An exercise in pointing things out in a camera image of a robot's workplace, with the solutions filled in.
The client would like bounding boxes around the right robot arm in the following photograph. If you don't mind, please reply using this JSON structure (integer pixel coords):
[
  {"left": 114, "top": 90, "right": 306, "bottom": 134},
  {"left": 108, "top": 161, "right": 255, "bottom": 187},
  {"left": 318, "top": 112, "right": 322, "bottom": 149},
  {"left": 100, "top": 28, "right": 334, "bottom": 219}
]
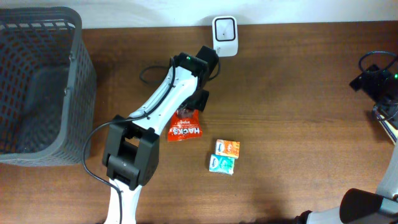
[{"left": 294, "top": 63, "right": 397, "bottom": 223}]

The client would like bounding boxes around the yellow snack bag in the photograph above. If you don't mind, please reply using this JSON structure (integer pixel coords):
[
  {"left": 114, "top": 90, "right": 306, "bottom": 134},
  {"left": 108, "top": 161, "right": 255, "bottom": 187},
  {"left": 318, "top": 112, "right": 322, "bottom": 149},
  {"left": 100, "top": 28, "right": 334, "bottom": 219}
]
[{"left": 375, "top": 111, "right": 397, "bottom": 145}]

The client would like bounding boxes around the grey plastic mesh basket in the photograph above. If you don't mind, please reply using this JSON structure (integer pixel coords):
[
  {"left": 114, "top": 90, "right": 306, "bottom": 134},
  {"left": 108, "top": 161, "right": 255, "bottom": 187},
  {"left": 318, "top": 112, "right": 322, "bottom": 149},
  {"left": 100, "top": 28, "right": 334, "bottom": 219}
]
[{"left": 1, "top": 7, "right": 96, "bottom": 167}]

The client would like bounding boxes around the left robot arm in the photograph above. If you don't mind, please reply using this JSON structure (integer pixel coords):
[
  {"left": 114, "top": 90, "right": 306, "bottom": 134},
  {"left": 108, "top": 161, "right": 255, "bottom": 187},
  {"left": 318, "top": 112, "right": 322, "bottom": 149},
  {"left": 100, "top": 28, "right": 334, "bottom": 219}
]
[{"left": 102, "top": 46, "right": 219, "bottom": 223}]

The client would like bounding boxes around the white barcode scanner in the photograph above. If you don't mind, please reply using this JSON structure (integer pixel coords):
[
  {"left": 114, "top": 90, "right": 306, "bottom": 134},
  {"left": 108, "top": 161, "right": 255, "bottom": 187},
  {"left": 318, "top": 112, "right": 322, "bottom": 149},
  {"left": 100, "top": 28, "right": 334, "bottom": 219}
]
[{"left": 212, "top": 16, "right": 239, "bottom": 57}]

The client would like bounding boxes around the red Hacks candy bag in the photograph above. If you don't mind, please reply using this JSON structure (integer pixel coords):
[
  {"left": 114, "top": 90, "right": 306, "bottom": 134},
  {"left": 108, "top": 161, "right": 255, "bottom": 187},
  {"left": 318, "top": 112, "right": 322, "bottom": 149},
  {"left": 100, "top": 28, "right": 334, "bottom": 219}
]
[{"left": 167, "top": 109, "right": 203, "bottom": 141}]

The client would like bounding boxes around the orange tissue pack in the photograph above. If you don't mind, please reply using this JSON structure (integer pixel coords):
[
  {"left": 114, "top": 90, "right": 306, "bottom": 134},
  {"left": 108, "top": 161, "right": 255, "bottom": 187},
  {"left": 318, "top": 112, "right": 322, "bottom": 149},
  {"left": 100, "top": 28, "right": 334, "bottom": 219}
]
[{"left": 215, "top": 139, "right": 240, "bottom": 159}]

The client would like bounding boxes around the teal tissue pack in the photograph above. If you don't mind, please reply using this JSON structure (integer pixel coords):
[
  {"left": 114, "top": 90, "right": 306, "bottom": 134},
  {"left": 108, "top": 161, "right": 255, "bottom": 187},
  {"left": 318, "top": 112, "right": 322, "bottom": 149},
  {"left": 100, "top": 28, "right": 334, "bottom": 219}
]
[{"left": 209, "top": 154, "right": 235, "bottom": 175}]

